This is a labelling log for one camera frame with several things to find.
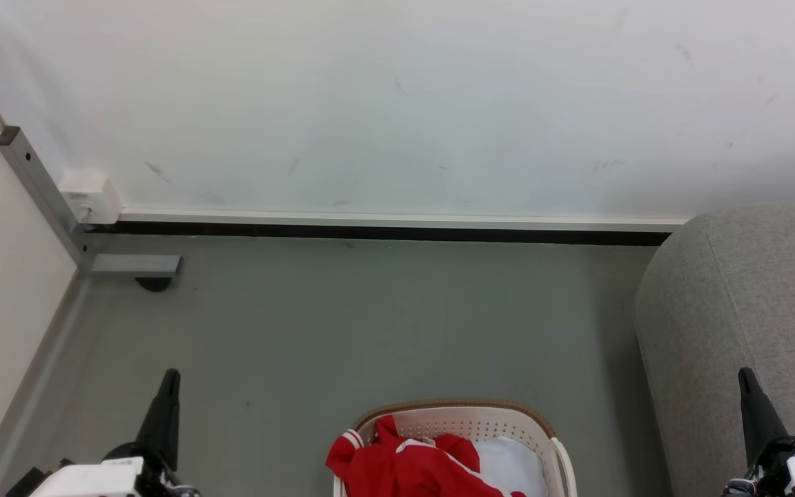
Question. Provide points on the white perforated laundry basket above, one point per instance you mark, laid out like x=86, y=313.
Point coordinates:
x=487, y=420

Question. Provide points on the grey fabric sofa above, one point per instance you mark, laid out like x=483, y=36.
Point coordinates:
x=749, y=310

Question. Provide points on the white and black baseboard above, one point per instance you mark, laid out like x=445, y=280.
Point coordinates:
x=384, y=226

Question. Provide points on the grey metal frame post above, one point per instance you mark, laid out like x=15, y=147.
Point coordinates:
x=38, y=183

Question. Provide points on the black round foot pad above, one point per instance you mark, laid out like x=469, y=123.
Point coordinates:
x=154, y=284

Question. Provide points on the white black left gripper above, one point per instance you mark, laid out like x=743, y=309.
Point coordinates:
x=94, y=480

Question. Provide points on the grey skirting strip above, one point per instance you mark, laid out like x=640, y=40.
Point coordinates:
x=32, y=386

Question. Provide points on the grey metal foot bar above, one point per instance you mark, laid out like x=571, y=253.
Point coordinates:
x=135, y=265

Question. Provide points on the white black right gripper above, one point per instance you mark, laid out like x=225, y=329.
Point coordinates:
x=794, y=459

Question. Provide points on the white wall socket box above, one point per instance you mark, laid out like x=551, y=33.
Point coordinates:
x=90, y=193

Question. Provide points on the red garment with white trim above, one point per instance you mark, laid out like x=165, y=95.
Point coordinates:
x=404, y=471

